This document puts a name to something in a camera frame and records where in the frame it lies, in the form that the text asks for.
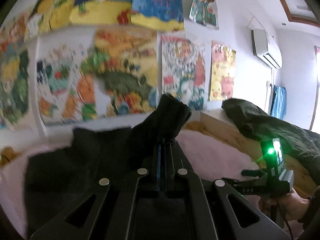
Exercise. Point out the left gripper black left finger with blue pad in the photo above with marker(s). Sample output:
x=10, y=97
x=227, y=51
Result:
x=98, y=190

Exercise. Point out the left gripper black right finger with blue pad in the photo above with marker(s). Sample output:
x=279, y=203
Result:
x=219, y=211

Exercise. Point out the black puffer jacket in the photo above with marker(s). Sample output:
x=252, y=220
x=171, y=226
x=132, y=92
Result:
x=164, y=124

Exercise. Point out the dark green jacket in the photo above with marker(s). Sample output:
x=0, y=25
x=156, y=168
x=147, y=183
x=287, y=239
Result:
x=252, y=122

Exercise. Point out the pink bed sheet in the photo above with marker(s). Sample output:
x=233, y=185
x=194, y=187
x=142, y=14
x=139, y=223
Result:
x=210, y=158

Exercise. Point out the blue hanging towel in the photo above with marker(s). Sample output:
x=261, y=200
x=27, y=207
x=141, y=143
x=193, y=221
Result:
x=278, y=107

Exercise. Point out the pink yellow animals drawing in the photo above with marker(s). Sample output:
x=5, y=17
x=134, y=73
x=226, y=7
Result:
x=222, y=72

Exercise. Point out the white air conditioner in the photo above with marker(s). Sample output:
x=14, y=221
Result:
x=266, y=48

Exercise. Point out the dinosaur flowers drawing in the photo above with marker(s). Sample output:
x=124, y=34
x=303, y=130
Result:
x=125, y=59

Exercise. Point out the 2024 astronaut drawing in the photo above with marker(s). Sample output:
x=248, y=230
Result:
x=183, y=70

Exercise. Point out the orange fruit drink drawing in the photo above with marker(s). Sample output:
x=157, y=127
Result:
x=65, y=88

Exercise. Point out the green figure small drawing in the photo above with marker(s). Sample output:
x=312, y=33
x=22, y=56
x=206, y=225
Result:
x=204, y=12

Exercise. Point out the blue sea jellyfish drawing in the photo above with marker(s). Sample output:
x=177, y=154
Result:
x=159, y=15

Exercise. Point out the blue fish sea drawing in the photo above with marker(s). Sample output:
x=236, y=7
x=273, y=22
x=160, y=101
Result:
x=99, y=12

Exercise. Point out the anime girl drawing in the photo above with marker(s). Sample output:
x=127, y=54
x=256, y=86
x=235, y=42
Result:
x=14, y=80

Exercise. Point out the sunflower yellow drawing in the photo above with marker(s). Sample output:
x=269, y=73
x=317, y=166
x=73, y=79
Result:
x=47, y=16

